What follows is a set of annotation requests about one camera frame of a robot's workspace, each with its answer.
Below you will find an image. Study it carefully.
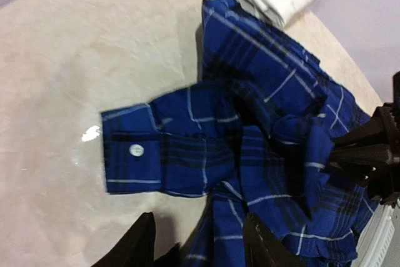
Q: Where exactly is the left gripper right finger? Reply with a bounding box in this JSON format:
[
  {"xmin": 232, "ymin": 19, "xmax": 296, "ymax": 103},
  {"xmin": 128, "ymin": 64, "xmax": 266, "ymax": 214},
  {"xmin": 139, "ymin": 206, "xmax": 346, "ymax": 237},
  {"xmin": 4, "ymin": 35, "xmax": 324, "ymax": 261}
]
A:
[{"xmin": 243, "ymin": 213, "xmax": 303, "ymax": 267}]

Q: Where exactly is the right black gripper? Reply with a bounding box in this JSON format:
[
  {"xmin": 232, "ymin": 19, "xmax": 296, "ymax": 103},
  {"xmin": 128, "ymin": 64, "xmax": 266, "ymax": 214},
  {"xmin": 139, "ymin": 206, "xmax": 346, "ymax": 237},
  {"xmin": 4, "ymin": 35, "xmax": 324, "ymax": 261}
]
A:
[{"xmin": 328, "ymin": 73, "xmax": 399, "ymax": 205}]

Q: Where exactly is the aluminium front rail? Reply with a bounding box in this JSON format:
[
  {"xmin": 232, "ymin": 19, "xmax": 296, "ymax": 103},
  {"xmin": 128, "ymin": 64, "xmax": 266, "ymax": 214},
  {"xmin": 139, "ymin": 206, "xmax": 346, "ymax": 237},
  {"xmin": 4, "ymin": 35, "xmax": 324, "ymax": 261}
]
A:
[{"xmin": 351, "ymin": 205, "xmax": 395, "ymax": 267}]

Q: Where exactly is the blue plaid shirt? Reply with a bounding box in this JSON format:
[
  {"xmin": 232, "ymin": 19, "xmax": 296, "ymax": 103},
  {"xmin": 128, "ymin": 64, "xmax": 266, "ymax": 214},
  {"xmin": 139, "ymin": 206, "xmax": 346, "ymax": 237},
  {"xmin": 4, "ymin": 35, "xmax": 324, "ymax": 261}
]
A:
[{"xmin": 101, "ymin": 0, "xmax": 378, "ymax": 266}]

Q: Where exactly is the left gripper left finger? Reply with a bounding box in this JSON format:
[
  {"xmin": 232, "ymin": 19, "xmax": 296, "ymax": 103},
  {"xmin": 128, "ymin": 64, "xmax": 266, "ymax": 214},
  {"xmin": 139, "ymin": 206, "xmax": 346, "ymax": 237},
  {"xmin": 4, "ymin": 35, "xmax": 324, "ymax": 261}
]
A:
[{"xmin": 102, "ymin": 213, "xmax": 156, "ymax": 267}]

